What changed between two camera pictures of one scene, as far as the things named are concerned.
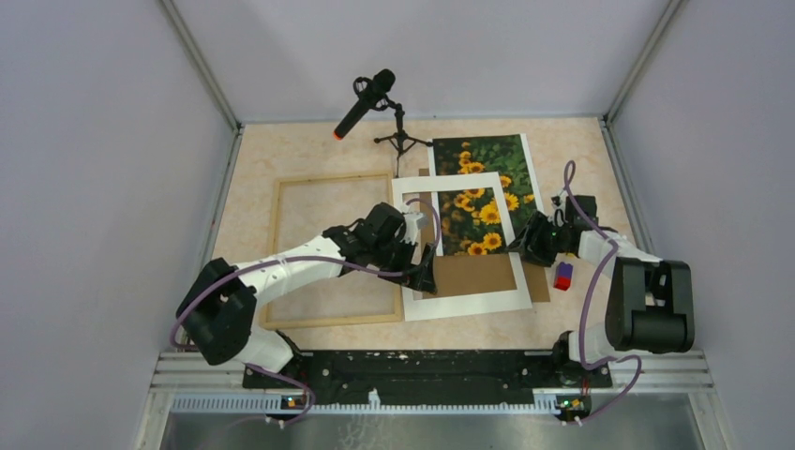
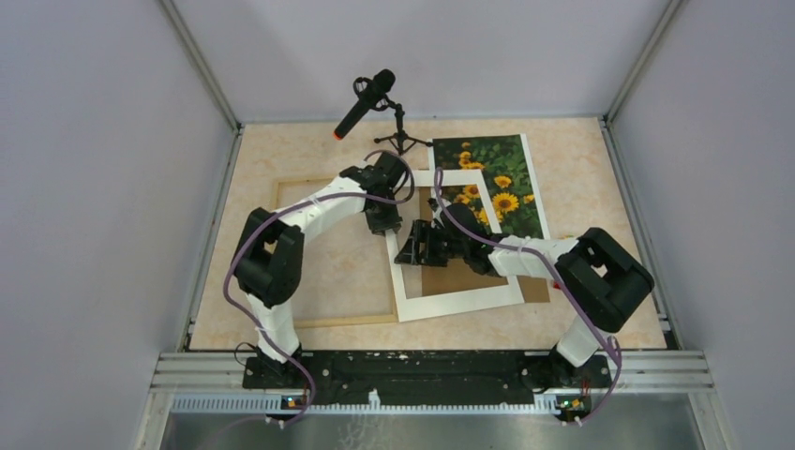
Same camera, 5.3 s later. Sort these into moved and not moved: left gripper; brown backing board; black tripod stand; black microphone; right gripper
Moved: left gripper; right gripper
Not moved: black tripod stand; brown backing board; black microphone
